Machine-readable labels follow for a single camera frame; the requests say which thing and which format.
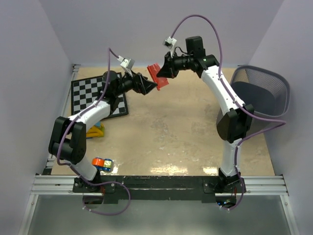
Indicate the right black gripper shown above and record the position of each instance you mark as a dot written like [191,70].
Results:
[168,70]

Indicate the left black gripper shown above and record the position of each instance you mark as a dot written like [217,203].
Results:
[141,84]

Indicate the red plastic trash bag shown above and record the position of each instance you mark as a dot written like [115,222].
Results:
[153,71]

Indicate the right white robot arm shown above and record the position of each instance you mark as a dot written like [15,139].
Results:
[235,122]

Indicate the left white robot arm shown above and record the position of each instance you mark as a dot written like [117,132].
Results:
[68,139]

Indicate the grey mesh trash bin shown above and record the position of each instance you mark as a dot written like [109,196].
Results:
[266,91]

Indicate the black white chessboard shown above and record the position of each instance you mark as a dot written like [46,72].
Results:
[85,91]

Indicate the yellow blue toy blocks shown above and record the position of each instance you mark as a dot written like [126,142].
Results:
[96,131]

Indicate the orange tape roll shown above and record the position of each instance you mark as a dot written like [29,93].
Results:
[98,163]

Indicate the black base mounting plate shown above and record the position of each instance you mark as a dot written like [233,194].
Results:
[207,189]

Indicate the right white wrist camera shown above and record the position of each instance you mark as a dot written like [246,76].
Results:
[170,43]

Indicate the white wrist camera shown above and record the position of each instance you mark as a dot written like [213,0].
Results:
[170,43]
[126,64]

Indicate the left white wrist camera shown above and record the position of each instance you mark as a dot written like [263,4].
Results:
[126,64]

